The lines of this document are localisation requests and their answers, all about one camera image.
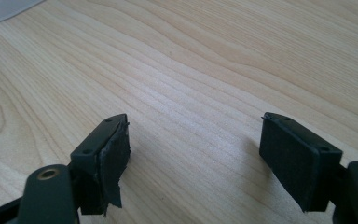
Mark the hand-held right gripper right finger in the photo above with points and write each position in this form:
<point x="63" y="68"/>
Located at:
<point x="295" y="158"/>

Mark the clear plastic storage box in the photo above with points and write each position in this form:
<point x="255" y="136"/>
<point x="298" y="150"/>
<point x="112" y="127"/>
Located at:
<point x="0" y="9"/>

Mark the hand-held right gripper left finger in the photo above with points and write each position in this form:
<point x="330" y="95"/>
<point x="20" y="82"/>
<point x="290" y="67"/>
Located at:
<point x="90" y="174"/>

